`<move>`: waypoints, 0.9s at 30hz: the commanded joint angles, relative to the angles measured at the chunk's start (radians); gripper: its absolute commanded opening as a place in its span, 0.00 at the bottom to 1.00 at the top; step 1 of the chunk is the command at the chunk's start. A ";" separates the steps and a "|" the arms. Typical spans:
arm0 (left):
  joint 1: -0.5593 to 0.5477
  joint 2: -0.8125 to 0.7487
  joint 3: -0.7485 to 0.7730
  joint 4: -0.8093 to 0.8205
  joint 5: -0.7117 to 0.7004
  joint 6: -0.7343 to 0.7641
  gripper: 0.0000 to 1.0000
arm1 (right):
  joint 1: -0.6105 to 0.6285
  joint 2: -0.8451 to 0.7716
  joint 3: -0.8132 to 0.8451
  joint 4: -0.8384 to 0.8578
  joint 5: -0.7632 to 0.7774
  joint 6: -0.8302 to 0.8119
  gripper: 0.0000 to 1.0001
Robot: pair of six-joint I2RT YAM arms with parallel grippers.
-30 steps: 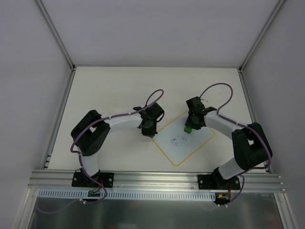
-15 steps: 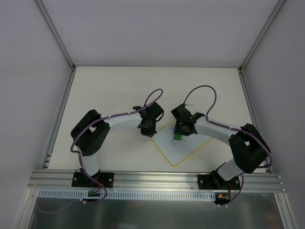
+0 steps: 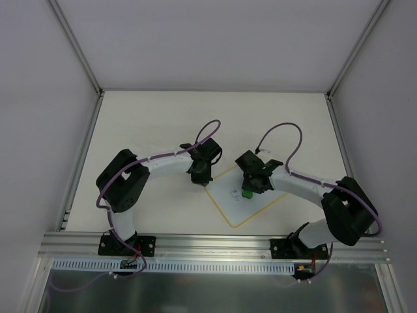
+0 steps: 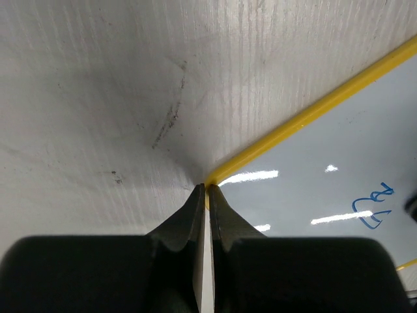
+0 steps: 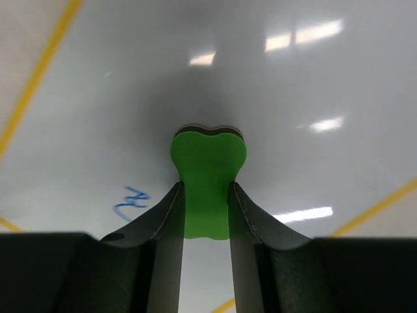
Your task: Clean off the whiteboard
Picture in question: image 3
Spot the left aluminium frame post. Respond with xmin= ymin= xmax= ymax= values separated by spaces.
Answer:
xmin=46 ymin=0 xmax=103 ymax=97

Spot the right aluminium frame post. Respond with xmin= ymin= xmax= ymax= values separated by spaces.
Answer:
xmin=326 ymin=0 xmax=391 ymax=99

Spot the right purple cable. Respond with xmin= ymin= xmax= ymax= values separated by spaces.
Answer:
xmin=255 ymin=122 xmax=382 ymax=237

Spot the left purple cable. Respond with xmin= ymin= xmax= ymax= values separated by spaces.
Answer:
xmin=48 ymin=119 xmax=222 ymax=293

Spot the aluminium frame post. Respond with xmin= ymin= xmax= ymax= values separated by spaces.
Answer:
xmin=46 ymin=0 xmax=103 ymax=97
xmin=326 ymin=0 xmax=391 ymax=99

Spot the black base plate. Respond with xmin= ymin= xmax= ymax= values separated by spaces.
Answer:
xmin=269 ymin=238 xmax=329 ymax=260
xmin=98 ymin=233 xmax=156 ymax=257

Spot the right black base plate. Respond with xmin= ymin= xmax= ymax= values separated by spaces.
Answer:
xmin=269 ymin=238 xmax=329 ymax=260

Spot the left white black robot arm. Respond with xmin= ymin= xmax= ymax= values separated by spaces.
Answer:
xmin=96 ymin=138 xmax=222 ymax=257

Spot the green whiteboard eraser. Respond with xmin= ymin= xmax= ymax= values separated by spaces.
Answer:
xmin=242 ymin=190 xmax=253 ymax=199

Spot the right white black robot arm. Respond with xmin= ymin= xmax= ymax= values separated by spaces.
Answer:
xmin=235 ymin=150 xmax=382 ymax=258

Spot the white slotted cable duct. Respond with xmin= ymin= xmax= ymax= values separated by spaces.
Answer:
xmin=51 ymin=258 xmax=295 ymax=276

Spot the yellow framed whiteboard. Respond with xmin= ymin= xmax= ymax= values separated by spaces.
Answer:
xmin=205 ymin=166 xmax=287 ymax=228

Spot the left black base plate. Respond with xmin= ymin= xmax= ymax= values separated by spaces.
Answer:
xmin=98 ymin=233 xmax=156 ymax=257

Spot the purple cable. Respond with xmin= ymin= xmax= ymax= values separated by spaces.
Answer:
xmin=48 ymin=119 xmax=222 ymax=293
xmin=255 ymin=122 xmax=382 ymax=237

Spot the aluminium mounting rail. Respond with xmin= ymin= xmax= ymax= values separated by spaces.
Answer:
xmin=38 ymin=231 xmax=392 ymax=264

